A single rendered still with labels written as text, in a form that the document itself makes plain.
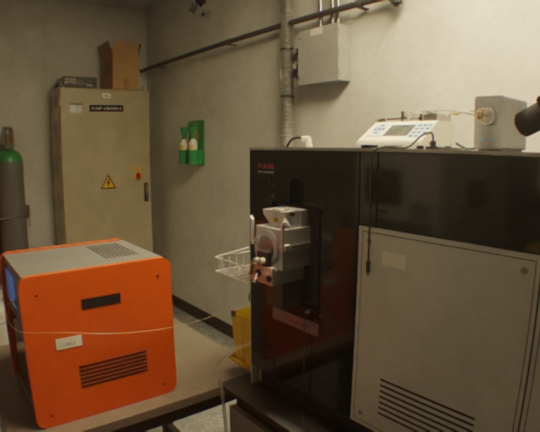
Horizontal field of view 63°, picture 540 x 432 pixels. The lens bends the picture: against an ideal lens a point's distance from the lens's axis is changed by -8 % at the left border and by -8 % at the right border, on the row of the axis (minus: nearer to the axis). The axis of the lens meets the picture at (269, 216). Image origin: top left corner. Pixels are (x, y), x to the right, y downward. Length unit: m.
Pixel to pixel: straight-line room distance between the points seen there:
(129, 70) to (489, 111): 3.53
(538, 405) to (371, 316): 0.39
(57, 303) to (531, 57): 1.87
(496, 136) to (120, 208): 3.49
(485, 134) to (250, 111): 2.28
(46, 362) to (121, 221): 2.98
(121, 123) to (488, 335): 3.67
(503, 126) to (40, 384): 1.29
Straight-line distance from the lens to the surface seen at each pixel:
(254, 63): 3.25
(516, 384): 0.92
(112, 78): 4.22
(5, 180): 4.03
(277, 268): 1.13
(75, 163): 4.05
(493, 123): 1.15
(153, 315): 1.40
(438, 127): 1.36
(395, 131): 1.40
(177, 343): 1.86
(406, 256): 0.97
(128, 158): 4.20
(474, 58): 2.19
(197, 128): 3.81
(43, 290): 1.27
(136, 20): 4.79
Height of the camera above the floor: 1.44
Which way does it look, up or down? 8 degrees down
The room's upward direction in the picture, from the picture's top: straight up
